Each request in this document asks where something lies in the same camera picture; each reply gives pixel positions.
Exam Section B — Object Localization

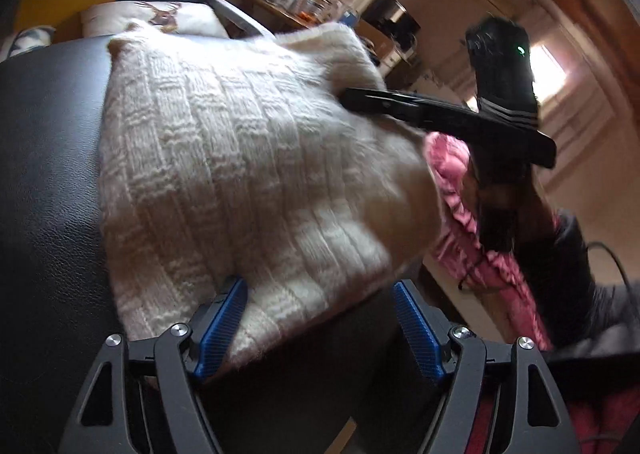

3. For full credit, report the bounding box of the person right hand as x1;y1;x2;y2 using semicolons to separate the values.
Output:
460;165;555;271

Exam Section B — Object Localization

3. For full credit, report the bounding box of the pink blanket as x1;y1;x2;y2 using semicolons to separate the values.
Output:
424;132;555;350

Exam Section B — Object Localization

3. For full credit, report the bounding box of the cream knitted sweater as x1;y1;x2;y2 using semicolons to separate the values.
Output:
99;24;442;368

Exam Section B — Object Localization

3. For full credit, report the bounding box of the black television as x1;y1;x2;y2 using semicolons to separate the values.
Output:
360;0;421;50

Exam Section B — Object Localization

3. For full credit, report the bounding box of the wooden side table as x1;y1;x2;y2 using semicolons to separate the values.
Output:
242;0;411;76

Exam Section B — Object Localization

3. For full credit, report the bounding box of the triangle pattern cushion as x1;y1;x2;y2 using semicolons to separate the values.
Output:
0;26;55;62

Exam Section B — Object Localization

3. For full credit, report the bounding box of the deer print cushion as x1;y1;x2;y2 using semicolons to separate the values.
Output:
80;1;229;39

